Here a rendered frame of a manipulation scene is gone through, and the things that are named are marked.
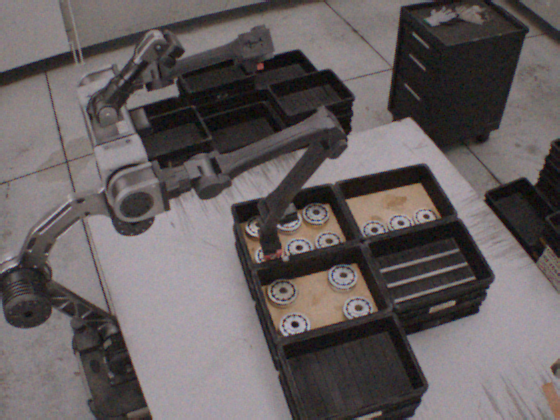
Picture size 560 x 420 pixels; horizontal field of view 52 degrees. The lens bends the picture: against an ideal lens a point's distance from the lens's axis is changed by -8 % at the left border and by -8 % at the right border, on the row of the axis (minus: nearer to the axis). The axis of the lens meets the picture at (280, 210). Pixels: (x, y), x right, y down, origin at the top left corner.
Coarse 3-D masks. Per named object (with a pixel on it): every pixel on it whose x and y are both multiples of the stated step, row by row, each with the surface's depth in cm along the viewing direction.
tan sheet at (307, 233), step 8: (328, 208) 238; (304, 224) 233; (328, 224) 233; (336, 224) 233; (304, 232) 230; (312, 232) 230; (320, 232) 230; (336, 232) 230; (248, 240) 228; (280, 240) 228; (288, 240) 228; (312, 240) 228; (344, 240) 228; (256, 248) 225
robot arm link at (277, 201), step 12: (312, 144) 177; (324, 144) 175; (336, 144) 171; (312, 156) 178; (324, 156) 177; (336, 156) 174; (300, 168) 182; (312, 168) 181; (288, 180) 186; (300, 180) 185; (276, 192) 191; (288, 192) 188; (264, 204) 197; (276, 204) 192; (288, 204) 194; (264, 216) 197
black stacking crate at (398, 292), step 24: (384, 240) 216; (408, 240) 220; (432, 240) 226; (456, 240) 226; (384, 264) 220; (432, 264) 220; (456, 264) 220; (480, 264) 211; (408, 288) 213; (432, 288) 213; (480, 288) 206; (408, 312) 202; (432, 312) 207
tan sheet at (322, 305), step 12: (312, 276) 217; (324, 276) 217; (360, 276) 217; (264, 288) 213; (300, 288) 213; (312, 288) 213; (324, 288) 213; (360, 288) 213; (300, 300) 210; (312, 300) 210; (324, 300) 210; (336, 300) 210; (372, 300) 210; (276, 312) 207; (288, 312) 207; (300, 312) 207; (312, 312) 207; (324, 312) 207; (336, 312) 207; (276, 324) 204; (312, 324) 204; (324, 324) 204
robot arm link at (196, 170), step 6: (186, 162) 162; (192, 162) 162; (198, 162) 163; (204, 162) 163; (210, 162) 164; (186, 168) 161; (192, 168) 161; (198, 168) 162; (204, 168) 162; (210, 168) 163; (192, 174) 160; (198, 174) 160; (204, 174) 161; (210, 174) 162; (216, 174) 163; (192, 180) 160; (198, 180) 161; (192, 186) 163
